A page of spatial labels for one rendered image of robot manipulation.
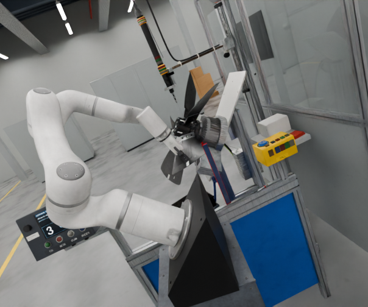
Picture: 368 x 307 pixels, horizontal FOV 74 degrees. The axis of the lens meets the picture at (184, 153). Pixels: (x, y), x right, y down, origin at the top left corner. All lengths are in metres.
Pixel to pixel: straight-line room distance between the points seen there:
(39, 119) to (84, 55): 12.71
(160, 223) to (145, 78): 6.32
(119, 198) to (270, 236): 0.90
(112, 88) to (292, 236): 6.00
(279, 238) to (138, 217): 0.90
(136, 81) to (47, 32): 7.76
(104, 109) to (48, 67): 12.63
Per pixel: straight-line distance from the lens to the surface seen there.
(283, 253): 1.51
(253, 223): 1.32
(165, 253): 1.01
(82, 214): 0.82
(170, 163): 1.58
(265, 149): 1.13
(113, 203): 0.74
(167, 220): 0.75
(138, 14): 1.38
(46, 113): 0.98
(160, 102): 6.98
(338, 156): 1.64
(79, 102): 1.14
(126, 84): 6.84
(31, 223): 1.18
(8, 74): 14.05
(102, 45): 13.72
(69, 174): 0.72
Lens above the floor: 1.53
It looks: 19 degrees down
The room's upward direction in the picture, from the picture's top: 24 degrees counter-clockwise
